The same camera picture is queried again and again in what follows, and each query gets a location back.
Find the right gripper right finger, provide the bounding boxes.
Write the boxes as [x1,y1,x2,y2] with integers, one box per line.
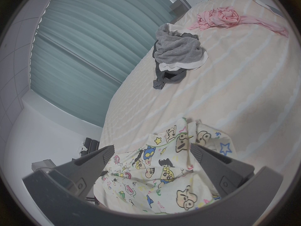
[190,143,255,198]

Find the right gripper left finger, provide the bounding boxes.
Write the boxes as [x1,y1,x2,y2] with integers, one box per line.
[48,145,115,201]

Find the white printed pyjama top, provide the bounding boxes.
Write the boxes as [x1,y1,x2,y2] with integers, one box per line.
[93,117,237,215]

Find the bed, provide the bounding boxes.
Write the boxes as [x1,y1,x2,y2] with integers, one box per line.
[93,0,301,215]

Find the pile of clothes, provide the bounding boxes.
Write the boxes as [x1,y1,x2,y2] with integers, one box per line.
[152,23,210,90]

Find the blue-green curtain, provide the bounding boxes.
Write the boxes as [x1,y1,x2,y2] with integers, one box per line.
[30,34,123,128]
[35,0,176,82]

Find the pink garment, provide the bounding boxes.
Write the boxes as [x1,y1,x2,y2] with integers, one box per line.
[190,6,290,38]

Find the grey bedside table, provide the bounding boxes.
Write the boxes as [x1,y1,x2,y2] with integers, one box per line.
[169,0,192,16]

